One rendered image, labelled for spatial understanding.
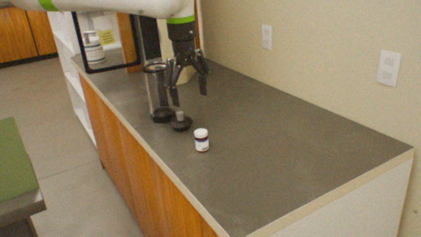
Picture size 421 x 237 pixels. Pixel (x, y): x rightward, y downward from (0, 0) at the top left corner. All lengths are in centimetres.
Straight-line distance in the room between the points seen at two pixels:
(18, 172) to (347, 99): 115
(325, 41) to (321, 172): 57
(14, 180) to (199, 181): 54
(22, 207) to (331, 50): 117
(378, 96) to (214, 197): 69
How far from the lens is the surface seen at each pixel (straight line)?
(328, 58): 145
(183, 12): 110
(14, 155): 114
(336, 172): 110
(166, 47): 172
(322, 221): 106
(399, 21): 125
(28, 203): 115
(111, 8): 105
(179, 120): 132
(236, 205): 95
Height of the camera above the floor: 156
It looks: 26 degrees down
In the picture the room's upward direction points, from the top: 4 degrees counter-clockwise
